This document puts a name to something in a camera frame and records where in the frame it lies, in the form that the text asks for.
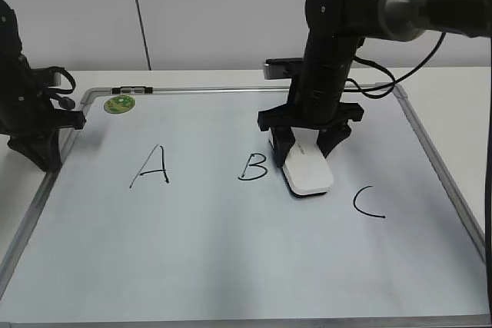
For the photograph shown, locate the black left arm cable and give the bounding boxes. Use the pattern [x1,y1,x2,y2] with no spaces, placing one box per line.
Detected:
[40,68,77,111]

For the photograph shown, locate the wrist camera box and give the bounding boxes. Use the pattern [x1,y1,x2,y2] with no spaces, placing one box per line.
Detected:
[263,58,303,80]
[32,66,64,88]

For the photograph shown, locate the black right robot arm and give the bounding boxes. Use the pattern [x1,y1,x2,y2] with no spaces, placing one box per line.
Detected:
[258,0,491,167]

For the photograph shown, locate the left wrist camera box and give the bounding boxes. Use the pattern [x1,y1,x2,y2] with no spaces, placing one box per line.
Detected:
[32,66,64,88]

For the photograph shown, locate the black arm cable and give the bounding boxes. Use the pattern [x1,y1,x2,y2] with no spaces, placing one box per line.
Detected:
[40,68,77,111]
[341,30,449,99]

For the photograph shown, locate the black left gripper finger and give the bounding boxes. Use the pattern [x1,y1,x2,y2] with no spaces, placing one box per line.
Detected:
[8,130,62,172]

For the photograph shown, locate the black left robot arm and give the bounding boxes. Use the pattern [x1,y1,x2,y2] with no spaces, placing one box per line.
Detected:
[1,1,85,172]

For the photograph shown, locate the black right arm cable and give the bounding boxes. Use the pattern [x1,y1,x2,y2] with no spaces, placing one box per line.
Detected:
[341,30,449,99]

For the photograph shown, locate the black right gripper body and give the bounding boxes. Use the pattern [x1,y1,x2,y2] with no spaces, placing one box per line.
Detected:
[258,93,364,131]

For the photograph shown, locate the white whiteboard eraser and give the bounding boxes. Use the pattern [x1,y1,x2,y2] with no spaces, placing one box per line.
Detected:
[281,141,334,197]

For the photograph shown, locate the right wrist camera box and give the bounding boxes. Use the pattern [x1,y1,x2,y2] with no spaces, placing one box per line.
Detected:
[263,58,303,80]

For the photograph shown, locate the green round magnet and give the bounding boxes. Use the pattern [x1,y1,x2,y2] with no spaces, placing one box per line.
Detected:
[104,95,135,114]

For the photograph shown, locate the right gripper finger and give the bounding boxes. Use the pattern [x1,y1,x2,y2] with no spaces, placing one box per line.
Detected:
[270,127,295,167]
[316,122,351,158]

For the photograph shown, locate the whiteboard with grey frame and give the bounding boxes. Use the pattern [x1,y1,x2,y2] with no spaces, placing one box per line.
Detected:
[1,90,489,325]

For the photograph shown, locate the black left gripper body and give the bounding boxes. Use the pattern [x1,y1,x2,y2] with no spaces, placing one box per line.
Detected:
[1,68,85,137]

